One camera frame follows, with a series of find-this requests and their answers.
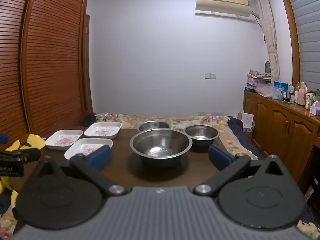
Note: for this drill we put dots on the small steel bowl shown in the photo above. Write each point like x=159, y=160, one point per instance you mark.
x=201, y=133
x=152, y=125

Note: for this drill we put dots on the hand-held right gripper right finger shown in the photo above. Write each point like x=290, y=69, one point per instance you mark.
x=220, y=156

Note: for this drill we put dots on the floral bed cover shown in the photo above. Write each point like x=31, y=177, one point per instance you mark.
x=237, y=132

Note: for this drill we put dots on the small black fan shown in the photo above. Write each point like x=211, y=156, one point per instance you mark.
x=268, y=67

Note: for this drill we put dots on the purple package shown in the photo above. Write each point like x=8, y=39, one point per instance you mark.
x=257, y=82

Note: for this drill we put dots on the purple tissue box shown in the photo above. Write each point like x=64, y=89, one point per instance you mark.
x=315, y=108

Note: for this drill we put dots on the blue box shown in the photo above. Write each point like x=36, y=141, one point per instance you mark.
x=280, y=86

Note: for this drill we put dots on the dark clothing pile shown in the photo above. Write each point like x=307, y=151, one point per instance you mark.
x=87, y=123

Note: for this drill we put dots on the pink thermos bottle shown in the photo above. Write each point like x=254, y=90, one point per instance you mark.
x=302, y=93

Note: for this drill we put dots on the white floral rectangular plate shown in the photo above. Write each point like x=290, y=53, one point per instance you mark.
x=82, y=148
x=102, y=131
x=63, y=140

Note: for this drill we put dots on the wooden door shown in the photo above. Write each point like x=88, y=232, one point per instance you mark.
x=87, y=62

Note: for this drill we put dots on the clear glass bottle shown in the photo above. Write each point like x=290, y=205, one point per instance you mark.
x=297, y=88

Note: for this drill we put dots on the wall socket strip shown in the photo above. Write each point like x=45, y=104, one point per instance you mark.
x=211, y=113

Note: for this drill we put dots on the white cardboard box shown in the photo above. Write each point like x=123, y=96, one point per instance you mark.
x=247, y=122

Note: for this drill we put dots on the clear plastic bag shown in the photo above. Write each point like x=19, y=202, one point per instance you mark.
x=265, y=90

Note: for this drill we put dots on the large steel bowl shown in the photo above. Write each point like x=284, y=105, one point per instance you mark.
x=160, y=145

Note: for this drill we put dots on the wall air conditioner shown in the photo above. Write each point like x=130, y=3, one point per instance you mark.
x=222, y=5

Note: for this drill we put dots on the yellow plush toy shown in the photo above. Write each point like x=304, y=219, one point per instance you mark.
x=37, y=142

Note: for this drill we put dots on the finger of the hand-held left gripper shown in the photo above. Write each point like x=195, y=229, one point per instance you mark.
x=3, y=138
x=27, y=155

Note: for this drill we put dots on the cream patterned curtain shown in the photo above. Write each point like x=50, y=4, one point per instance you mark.
x=270, y=37

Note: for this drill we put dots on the wooden louvered wardrobe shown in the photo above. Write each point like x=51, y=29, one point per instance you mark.
x=50, y=55

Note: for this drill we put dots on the wooden sideboard cabinet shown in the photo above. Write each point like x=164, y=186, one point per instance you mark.
x=280, y=122

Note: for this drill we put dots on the white wall switch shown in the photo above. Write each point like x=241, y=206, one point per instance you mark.
x=210, y=75

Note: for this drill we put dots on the small green plant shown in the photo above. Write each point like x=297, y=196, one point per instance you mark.
x=318, y=93

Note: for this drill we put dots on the patterned cloth bundle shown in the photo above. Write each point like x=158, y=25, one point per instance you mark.
x=258, y=74

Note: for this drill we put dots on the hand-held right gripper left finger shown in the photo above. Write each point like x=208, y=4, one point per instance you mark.
x=100, y=156

